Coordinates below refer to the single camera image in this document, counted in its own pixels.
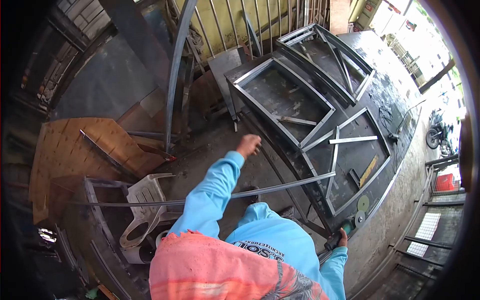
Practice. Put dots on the person's left hand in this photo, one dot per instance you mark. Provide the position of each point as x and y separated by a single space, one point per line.
246 144

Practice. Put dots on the person's right hand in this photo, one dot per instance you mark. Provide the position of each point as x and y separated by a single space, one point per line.
342 240

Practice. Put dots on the person's left fingers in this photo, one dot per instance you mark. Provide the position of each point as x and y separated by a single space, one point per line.
257 145

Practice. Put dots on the green black angle grinder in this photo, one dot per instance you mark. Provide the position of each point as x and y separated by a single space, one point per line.
347 227

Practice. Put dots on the short flat steel piece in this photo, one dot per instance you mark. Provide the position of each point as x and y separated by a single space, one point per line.
298 120

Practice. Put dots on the long thin metal bar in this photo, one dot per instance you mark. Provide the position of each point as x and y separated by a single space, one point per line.
285 185

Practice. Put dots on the person's legs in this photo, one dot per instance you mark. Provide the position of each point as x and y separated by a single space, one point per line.
252 195

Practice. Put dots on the short loose steel tube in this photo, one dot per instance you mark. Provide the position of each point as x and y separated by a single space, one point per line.
352 140

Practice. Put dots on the yellow flat strip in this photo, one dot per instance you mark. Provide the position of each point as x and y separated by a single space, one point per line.
369 170

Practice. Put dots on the curved steel beam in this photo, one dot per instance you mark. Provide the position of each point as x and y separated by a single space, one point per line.
176 63

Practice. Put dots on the green grinding disc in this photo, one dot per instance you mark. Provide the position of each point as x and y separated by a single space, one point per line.
363 203

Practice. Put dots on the person's body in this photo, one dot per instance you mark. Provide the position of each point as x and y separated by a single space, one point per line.
240 266

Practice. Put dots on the metal bar railing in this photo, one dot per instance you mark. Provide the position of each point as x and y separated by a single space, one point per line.
240 22

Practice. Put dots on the white plastic chair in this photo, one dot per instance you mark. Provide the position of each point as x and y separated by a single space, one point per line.
144 210

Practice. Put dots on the dark steel work table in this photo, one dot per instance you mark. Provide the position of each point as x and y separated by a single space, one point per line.
378 75

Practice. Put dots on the motorcycle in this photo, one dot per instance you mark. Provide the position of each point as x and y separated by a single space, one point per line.
437 135

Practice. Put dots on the metal mesh gate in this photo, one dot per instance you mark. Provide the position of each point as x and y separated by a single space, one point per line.
427 228

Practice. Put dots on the brown plywood sheet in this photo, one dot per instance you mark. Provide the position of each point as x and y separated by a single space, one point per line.
67 157

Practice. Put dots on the red crate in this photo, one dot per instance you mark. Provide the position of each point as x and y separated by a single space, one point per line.
445 182

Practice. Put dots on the rectangular steel tube frame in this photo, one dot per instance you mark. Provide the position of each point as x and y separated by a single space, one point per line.
262 101

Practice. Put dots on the steel frame with diagonal braces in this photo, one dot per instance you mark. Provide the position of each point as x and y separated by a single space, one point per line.
330 78

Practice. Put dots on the large steel frame with divider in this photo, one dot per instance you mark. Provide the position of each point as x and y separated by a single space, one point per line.
382 168

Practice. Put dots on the dark curved steel frame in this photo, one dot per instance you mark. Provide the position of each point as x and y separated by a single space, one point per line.
93 210

